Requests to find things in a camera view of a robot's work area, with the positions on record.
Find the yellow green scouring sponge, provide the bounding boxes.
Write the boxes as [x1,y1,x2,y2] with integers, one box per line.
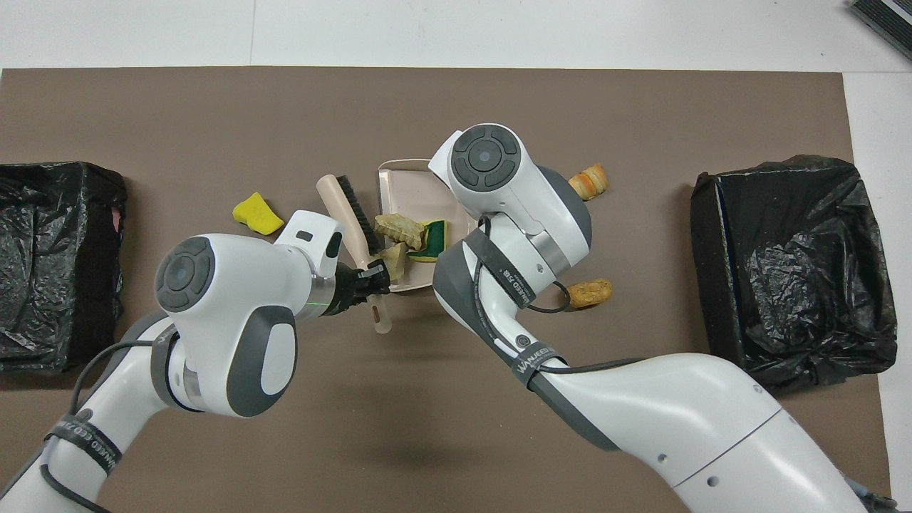
[408,219,447,263]

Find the pale beige sponge chunk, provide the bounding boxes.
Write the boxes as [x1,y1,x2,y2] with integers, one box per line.
[380,242,408,280]

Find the black bag lined bin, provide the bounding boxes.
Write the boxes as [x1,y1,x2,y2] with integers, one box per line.
[0,162,129,376]
[690,155,898,393]

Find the beige plastic dustpan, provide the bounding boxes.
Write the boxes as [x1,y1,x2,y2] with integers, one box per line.
[376,158,480,294]

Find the brown paper table mat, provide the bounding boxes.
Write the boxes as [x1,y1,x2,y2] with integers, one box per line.
[0,66,893,513]

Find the dark ribbed panel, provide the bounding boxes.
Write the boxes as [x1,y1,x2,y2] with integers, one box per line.
[846,0,912,61]

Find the beige hand brush black bristles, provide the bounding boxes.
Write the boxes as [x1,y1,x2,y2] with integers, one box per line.
[316,173,394,336]

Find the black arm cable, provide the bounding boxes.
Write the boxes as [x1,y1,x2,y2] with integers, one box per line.
[476,214,646,378]
[39,335,179,513]

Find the thick beige sponge chunk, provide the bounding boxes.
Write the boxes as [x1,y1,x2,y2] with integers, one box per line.
[374,214,427,250]

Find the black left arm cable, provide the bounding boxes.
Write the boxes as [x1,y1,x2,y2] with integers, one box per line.
[39,335,179,513]

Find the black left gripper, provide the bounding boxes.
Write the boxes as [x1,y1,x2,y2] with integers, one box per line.
[331,260,391,318]

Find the curved yellow sponge piece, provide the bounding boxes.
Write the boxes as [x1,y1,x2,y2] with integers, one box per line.
[232,192,285,236]

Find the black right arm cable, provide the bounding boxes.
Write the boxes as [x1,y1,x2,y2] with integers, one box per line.
[476,214,646,378]

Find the brown bread roll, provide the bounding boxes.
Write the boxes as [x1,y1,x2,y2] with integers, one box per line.
[568,278,613,309]

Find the striped croissant bread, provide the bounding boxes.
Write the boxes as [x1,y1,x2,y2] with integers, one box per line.
[568,163,609,202]

